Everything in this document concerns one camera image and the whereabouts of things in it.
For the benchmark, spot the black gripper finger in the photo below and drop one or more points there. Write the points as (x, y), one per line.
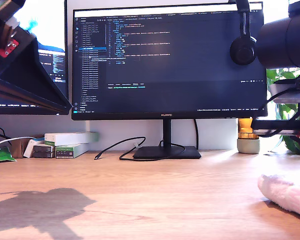
(27, 75)

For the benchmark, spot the pastel checked fluffy tea towel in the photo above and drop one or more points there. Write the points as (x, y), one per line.
(287, 195)

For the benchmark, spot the black monitor with terminal windows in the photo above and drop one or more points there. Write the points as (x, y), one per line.
(57, 62)

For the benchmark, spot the brown wooden block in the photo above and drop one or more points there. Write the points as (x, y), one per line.
(17, 147)

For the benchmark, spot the small white blue box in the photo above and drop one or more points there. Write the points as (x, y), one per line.
(27, 149)

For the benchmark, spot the dark brown small box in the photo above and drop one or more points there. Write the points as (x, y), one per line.
(42, 151)

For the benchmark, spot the green plastic packet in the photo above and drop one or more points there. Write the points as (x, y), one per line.
(0, 155)

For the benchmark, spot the green and white long box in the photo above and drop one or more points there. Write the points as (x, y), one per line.
(72, 151)

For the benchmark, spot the black Huawei monitor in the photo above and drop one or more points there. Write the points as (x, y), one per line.
(177, 75)

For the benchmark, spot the black monitor stand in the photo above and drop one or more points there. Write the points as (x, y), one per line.
(167, 135)

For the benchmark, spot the black headphones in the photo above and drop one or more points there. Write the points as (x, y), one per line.
(243, 51)

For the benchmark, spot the amber glass lamp grey base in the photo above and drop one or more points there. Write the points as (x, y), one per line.
(247, 147)

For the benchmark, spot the green leafy houseplant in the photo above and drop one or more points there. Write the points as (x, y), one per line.
(290, 110)

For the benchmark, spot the pale grey wrist camera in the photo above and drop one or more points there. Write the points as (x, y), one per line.
(285, 92)

